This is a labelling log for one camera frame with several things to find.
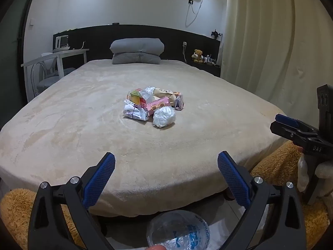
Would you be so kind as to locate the pink carton box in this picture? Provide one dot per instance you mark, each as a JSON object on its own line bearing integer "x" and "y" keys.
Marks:
{"x": 157, "y": 105}

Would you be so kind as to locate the person's right leg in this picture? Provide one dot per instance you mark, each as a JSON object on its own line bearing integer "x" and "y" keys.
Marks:
{"x": 281, "y": 161}

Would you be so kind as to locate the person's leg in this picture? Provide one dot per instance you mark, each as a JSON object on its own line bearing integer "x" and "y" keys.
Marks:
{"x": 281, "y": 161}
{"x": 15, "y": 208}

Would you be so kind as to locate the white electric kettle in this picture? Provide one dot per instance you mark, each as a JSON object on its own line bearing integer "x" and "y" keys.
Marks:
{"x": 62, "y": 43}

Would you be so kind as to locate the group of small bottles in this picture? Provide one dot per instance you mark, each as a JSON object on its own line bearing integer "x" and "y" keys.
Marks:
{"x": 210, "y": 60}

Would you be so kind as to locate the purple snack wrapper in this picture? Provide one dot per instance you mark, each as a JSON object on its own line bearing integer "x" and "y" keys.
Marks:
{"x": 179, "y": 103}

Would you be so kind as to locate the person's right hand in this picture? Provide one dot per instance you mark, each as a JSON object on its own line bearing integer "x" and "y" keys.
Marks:
{"x": 325, "y": 178}

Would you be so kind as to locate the yellow green snack packet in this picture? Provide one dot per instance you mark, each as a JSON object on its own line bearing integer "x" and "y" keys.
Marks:
{"x": 135, "y": 96}

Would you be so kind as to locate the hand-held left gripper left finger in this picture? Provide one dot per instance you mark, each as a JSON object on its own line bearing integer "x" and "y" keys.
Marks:
{"x": 100, "y": 179}

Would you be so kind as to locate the brown teddy bear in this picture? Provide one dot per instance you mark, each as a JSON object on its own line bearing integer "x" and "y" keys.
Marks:
{"x": 197, "y": 56}

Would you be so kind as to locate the grey pillow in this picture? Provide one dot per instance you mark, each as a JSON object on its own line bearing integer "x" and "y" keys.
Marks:
{"x": 135, "y": 58}

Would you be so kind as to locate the white chair with grey cushion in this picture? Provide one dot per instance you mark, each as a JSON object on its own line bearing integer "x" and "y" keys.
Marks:
{"x": 45, "y": 80}

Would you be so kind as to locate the white plastic bag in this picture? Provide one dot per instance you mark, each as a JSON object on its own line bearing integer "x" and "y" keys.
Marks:
{"x": 164, "y": 117}

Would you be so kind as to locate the brown paper bag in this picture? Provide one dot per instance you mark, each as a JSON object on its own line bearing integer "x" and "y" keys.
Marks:
{"x": 167, "y": 93}

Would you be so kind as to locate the grey folded pillows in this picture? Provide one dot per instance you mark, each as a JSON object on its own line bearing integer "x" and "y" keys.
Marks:
{"x": 136, "y": 47}

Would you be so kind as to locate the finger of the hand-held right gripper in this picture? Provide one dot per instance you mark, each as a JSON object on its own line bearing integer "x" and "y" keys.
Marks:
{"x": 288, "y": 132}
{"x": 286, "y": 119}

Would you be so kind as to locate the white table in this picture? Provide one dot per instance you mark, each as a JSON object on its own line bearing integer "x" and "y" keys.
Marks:
{"x": 59, "y": 56}

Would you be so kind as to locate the person's left leg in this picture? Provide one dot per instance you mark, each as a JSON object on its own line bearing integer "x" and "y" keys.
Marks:
{"x": 15, "y": 208}

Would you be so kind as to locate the bed with beige blanket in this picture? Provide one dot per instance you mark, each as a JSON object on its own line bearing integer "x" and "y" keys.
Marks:
{"x": 104, "y": 140}

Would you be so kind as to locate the dark door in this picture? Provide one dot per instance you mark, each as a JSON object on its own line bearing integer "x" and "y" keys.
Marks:
{"x": 13, "y": 44}

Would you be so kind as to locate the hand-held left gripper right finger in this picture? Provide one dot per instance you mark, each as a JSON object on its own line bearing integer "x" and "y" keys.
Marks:
{"x": 234, "y": 179}

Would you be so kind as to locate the black plant ornament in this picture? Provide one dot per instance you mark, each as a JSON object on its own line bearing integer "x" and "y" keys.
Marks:
{"x": 216, "y": 34}

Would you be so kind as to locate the bin with clear plastic liner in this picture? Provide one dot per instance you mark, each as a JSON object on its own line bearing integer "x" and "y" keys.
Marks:
{"x": 177, "y": 229}

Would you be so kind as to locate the black headboard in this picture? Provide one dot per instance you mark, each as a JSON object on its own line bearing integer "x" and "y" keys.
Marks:
{"x": 98, "y": 41}

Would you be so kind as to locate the cream curtain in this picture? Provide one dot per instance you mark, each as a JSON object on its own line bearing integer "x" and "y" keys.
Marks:
{"x": 273, "y": 44}

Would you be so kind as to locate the white wrapper with dark print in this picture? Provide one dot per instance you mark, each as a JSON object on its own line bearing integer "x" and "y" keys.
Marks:
{"x": 134, "y": 113}

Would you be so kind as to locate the black nightstand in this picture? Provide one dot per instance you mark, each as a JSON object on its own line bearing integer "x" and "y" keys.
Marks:
{"x": 208, "y": 70}

